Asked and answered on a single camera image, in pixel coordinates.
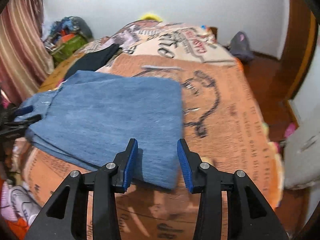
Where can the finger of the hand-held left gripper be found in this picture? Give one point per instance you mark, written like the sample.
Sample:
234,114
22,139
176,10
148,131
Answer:
27,120
25,110

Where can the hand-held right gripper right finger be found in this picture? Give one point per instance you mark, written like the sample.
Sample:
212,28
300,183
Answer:
185,165

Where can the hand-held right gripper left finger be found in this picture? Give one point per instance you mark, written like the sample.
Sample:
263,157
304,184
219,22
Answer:
130,165

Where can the blue jeans pants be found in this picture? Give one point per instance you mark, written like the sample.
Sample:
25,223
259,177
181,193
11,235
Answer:
112,110

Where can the black folded pants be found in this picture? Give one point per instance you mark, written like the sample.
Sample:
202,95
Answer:
95,58

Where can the printed blanket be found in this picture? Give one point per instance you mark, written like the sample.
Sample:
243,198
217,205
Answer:
225,117

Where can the striped pink curtain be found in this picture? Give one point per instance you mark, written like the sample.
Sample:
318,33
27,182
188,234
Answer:
20,42

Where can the orange cloth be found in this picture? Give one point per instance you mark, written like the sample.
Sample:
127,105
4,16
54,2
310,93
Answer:
18,228

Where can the pile of clothes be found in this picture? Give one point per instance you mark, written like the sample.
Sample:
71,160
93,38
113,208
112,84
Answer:
75,23

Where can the pink plastic item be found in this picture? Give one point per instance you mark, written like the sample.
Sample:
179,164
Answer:
290,130

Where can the grey cloth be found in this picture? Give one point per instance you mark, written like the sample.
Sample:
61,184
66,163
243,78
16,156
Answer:
302,160

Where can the grey bag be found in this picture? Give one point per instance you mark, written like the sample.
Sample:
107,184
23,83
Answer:
240,46

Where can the white sliding wardrobe door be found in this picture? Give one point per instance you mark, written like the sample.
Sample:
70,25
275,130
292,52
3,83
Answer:
310,92

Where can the yellow hoop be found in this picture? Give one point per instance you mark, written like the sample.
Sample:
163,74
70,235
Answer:
150,16

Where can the wooden door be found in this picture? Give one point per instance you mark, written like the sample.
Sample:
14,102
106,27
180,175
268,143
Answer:
297,42

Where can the wooden bed post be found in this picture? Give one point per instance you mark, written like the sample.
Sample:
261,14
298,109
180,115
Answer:
213,33

